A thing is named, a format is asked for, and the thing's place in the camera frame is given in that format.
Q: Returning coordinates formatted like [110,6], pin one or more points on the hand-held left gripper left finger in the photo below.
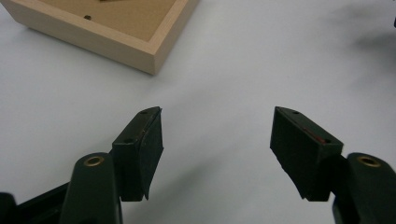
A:
[137,155]

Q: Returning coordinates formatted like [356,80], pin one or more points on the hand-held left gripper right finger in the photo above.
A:
[299,155]

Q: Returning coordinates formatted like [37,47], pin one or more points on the light wooden picture frame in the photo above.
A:
[118,46]

